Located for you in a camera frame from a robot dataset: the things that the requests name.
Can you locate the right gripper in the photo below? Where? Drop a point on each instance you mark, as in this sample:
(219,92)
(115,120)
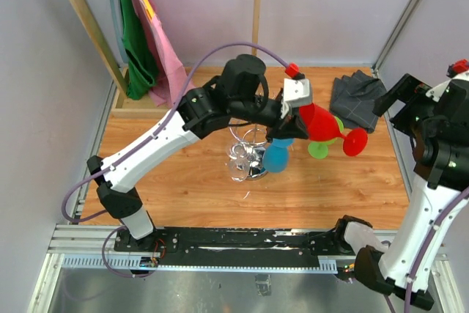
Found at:
(411,91)

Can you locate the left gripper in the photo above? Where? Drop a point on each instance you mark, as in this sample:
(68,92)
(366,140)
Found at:
(289,127)

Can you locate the red wine glass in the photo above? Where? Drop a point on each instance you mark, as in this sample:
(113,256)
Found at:
(322,126)

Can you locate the blue wine glass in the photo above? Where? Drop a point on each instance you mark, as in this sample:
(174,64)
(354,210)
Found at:
(276,156)

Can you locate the green wine glass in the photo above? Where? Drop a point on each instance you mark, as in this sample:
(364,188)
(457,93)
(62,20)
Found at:
(320,149)

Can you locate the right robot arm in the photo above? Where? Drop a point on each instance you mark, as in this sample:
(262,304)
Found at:
(439,193)

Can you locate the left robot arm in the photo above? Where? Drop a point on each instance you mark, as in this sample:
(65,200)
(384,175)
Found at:
(241,92)

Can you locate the chrome wine glass rack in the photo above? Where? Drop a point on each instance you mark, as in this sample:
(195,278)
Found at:
(254,137)

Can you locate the clear wine glass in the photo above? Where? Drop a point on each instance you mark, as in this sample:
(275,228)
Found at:
(240,159)

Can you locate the wooden clothes rack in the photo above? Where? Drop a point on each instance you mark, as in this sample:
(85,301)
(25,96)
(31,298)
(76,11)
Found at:
(123,107)

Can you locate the grey folded cloth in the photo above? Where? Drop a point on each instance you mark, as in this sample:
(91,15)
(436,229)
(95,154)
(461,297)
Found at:
(352,100)

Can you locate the pink garment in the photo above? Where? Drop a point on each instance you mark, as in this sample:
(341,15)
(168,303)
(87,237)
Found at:
(172,78)

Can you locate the green garment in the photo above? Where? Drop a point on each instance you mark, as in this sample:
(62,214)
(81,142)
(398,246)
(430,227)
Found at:
(142,67)

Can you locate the grey-blue hanger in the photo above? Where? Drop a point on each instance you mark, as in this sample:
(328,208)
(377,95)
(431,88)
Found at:
(118,29)

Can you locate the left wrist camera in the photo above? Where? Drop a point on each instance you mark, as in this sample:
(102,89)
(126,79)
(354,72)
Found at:
(296,93)

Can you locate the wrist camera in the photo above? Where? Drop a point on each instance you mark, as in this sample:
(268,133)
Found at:
(296,93)
(458,70)

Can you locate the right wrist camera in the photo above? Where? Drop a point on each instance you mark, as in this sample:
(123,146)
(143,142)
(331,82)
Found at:
(458,70)

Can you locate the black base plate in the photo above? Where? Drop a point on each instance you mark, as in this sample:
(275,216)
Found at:
(237,247)

